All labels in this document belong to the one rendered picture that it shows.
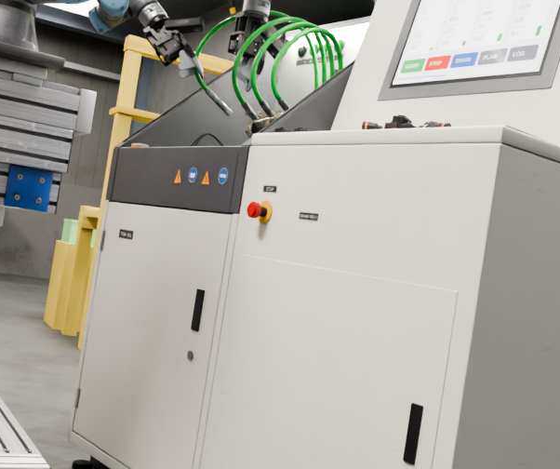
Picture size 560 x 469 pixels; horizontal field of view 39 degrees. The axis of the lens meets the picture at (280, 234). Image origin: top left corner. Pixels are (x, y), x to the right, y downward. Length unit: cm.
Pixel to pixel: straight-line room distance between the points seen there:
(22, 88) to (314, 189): 63
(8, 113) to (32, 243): 768
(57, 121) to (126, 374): 79
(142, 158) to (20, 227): 710
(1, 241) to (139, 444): 728
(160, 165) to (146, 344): 48
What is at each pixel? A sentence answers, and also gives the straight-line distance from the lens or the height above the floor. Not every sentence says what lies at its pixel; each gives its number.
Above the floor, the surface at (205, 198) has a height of 82.
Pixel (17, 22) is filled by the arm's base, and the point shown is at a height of 109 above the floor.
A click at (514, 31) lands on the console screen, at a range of 177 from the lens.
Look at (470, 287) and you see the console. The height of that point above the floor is 71.
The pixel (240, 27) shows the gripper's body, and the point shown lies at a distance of 230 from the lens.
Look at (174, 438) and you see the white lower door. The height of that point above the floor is 23.
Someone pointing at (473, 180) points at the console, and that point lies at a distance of 137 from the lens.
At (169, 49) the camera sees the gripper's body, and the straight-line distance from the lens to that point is 237.
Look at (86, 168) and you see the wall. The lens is 950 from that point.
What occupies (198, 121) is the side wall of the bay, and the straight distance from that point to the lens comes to 256.
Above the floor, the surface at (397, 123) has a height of 101.
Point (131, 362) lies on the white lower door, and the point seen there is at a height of 36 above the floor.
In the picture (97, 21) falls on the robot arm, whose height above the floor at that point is 129.
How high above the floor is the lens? 72
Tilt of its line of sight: 1 degrees up
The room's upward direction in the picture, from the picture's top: 9 degrees clockwise
